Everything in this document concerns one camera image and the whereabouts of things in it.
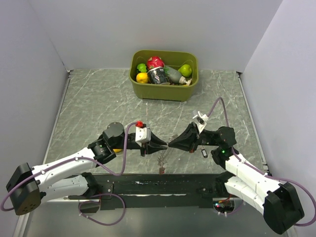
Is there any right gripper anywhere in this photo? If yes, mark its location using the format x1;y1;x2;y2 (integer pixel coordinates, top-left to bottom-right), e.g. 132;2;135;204
168;121;220;153

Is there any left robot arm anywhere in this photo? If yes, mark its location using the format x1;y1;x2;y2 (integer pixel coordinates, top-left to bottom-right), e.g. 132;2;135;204
0;121;167;215

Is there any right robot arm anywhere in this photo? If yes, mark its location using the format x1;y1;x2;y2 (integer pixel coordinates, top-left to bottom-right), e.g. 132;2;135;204
168;122;305;235

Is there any black key tag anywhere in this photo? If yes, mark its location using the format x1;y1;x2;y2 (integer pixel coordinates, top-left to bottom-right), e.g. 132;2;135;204
201;149;208;158

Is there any grey pump bottle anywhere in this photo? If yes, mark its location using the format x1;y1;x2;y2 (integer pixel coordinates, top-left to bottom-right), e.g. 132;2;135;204
164;65;192;86

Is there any yellow lemon in bin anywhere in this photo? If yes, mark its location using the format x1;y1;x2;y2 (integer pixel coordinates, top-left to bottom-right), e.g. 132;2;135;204
136;73;150;83

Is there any black can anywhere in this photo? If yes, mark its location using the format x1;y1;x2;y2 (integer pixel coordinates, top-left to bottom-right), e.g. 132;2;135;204
148;67;170;85

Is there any green pepper toy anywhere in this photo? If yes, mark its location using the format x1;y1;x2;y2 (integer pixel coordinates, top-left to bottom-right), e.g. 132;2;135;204
136;63;148;73

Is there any red dragon fruit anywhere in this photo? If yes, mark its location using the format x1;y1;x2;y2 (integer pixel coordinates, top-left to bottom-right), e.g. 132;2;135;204
147;56;164;70

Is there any olive green plastic bin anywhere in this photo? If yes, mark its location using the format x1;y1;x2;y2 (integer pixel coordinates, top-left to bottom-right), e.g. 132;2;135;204
129;50;198;102

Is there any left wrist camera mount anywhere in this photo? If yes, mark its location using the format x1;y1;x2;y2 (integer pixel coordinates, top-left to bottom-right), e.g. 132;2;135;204
135;121;151;144

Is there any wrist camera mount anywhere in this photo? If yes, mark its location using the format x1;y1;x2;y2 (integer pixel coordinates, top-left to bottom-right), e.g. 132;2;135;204
193;110;209;134
135;121;151;144

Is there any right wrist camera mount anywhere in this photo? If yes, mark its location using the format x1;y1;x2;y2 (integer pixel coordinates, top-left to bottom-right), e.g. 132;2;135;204
193;110;209;134

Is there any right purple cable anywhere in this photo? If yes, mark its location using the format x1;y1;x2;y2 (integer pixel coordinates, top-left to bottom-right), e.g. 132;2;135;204
207;97;316;227

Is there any purple cable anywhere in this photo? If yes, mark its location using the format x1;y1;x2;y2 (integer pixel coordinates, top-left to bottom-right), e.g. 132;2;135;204
0;122;144;225
207;97;316;227

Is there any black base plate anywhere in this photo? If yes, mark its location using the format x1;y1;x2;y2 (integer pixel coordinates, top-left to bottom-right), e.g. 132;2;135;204
68;174;239;210

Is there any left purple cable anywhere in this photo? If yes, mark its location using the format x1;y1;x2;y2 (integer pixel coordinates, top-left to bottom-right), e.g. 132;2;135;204
0;122;144;225

